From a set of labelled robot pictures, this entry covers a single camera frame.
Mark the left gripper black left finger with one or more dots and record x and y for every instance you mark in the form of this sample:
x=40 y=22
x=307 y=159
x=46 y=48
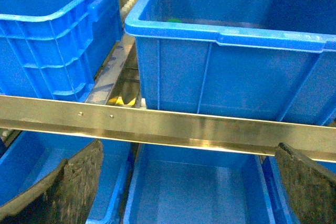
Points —
x=65 y=195

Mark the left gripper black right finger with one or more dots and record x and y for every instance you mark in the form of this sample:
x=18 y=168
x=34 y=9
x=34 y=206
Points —
x=309 y=185

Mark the lower blue bin right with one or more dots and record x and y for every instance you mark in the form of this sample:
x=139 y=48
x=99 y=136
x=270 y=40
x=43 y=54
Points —
x=277 y=193

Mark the lower blue bin left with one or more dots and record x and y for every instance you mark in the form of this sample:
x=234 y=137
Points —
x=33 y=155

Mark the lower blue bin centre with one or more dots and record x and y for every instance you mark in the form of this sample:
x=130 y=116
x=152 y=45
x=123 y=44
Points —
x=184 y=185

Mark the yellow object under shelf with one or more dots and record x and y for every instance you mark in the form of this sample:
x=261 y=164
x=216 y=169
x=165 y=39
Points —
x=117 y=101

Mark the ribbed blue bin at right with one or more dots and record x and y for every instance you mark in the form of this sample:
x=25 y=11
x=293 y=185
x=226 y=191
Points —
x=259 y=59

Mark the ribbed blue bin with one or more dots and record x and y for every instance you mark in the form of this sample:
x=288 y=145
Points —
x=53 y=49
x=259 y=59

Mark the ribbed blue bin left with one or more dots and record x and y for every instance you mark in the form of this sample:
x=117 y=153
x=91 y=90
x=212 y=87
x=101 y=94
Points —
x=53 y=49

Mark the steel roller track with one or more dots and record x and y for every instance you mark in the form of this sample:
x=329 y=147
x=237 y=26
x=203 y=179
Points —
x=126 y=8

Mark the green push button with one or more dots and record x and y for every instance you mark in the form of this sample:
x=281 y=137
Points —
x=174 y=20

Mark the steel shelf front rail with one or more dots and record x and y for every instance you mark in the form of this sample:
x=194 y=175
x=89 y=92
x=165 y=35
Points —
x=205 y=132

